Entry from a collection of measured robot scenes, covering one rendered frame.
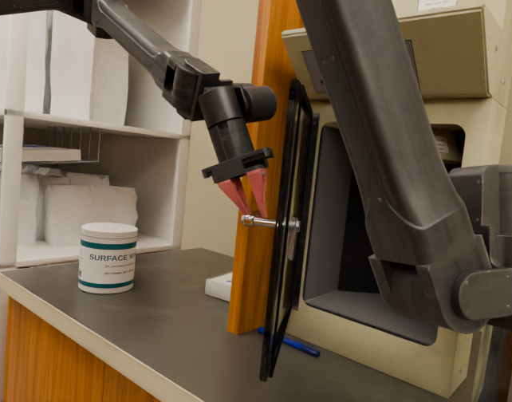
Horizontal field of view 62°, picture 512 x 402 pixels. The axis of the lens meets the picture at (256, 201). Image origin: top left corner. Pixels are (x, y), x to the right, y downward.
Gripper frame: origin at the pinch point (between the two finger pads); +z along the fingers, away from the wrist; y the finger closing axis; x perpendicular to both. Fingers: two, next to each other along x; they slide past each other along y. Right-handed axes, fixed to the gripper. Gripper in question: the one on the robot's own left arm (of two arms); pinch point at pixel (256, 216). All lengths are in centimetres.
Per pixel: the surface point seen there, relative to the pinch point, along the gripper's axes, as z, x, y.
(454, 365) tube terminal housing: 32.2, -7.2, -21.1
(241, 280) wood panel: 11.6, -17.2, 10.6
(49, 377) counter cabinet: 21, -20, 61
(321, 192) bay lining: 0.4, -22.4, -9.3
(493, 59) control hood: -10.7, -4.0, -38.8
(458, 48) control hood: -13.5, -1.4, -34.1
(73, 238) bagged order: -9, -73, 81
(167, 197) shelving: -15, -105, 56
